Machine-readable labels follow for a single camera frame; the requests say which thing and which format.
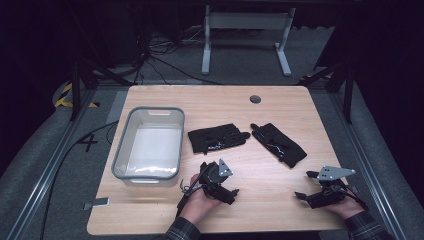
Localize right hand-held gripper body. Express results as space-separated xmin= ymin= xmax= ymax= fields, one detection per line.
xmin=305 ymin=165 xmax=357 ymax=210

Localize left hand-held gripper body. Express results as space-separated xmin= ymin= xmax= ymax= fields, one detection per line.
xmin=198 ymin=158 xmax=235 ymax=205

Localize black glove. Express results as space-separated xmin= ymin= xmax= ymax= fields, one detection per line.
xmin=250 ymin=122 xmax=308 ymax=169
xmin=187 ymin=123 xmax=251 ymax=155

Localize person's right hand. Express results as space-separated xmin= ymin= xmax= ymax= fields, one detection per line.
xmin=322 ymin=194 xmax=366 ymax=221

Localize black metal stand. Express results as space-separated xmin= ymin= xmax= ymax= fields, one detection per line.
xmin=299 ymin=61 xmax=355 ymax=125
xmin=69 ymin=59 xmax=135 ymax=122

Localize grey tape strip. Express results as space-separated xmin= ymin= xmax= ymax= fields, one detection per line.
xmin=82 ymin=197 xmax=111 ymax=211

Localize yellow black hazard tape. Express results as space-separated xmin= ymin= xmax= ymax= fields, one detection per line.
xmin=54 ymin=82 xmax=101 ymax=109

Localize left hand-held gripper cable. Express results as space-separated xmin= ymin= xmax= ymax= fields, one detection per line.
xmin=175 ymin=179 xmax=205 ymax=218

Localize hand-held gripper cable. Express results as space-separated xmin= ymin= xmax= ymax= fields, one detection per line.
xmin=342 ymin=185 xmax=370 ymax=211
xmin=175 ymin=179 xmax=205 ymax=218

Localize right hand-held gripper cable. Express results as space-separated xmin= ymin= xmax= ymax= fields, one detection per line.
xmin=342 ymin=185 xmax=370 ymax=211

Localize aluminium floor rail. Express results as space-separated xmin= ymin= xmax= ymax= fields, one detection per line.
xmin=4 ymin=88 xmax=98 ymax=240
xmin=328 ymin=91 xmax=409 ymax=240

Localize bundle of floor cables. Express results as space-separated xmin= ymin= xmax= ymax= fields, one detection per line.
xmin=133 ymin=26 xmax=223 ymax=86

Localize long black floor cable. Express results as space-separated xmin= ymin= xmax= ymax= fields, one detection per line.
xmin=38 ymin=120 xmax=120 ymax=240

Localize white metal desk frame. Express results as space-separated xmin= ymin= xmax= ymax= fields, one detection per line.
xmin=201 ymin=4 xmax=297 ymax=77

